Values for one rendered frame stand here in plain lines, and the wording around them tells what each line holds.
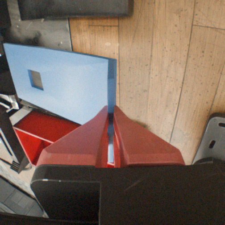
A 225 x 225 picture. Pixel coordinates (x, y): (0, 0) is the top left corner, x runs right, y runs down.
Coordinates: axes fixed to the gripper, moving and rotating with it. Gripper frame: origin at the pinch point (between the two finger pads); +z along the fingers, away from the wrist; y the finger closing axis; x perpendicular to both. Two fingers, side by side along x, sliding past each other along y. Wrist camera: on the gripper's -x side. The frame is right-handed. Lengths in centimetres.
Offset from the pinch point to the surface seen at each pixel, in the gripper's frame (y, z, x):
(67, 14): 5.1, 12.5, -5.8
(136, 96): -3.5, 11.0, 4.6
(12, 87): 17.6, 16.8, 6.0
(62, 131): 8.5, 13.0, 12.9
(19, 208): 240, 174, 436
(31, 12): 10.5, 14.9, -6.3
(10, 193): 282, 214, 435
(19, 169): 22.0, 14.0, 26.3
